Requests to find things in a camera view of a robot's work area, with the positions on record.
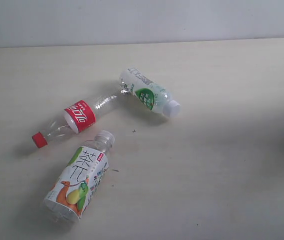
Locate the clear tea bottle white label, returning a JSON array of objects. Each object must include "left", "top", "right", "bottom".
[{"left": 43, "top": 130, "right": 115, "bottom": 223}]

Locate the white bottle green label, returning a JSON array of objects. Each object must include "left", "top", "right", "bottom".
[{"left": 119, "top": 67, "right": 180, "bottom": 118}]

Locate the clear cola bottle red label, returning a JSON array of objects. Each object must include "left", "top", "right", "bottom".
[{"left": 32, "top": 91, "right": 123, "bottom": 148}]

